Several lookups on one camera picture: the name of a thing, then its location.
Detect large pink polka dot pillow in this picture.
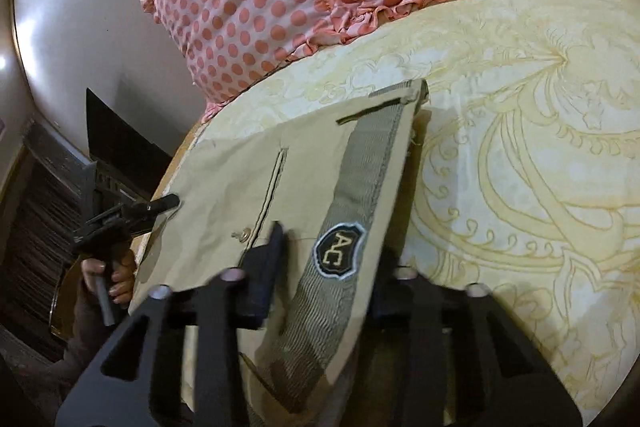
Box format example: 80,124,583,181
140,0,383,118

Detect black flat panel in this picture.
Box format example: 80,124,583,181
85,87,174,202

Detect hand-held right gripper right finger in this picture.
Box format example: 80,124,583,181
369,263,585,427

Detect person's left forearm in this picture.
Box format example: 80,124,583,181
27,292,108,390

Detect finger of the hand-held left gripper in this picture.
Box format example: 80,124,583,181
120,194,181,228

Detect person's left hand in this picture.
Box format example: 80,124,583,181
80,249,137,306

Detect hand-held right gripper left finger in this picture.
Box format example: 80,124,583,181
55,221,289,427

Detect yellow patterned bedsheet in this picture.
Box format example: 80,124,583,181
150,0,640,414

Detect khaki pants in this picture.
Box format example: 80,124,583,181
127,79,434,427

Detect dark wooden cabinet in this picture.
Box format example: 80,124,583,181
0,117,103,360

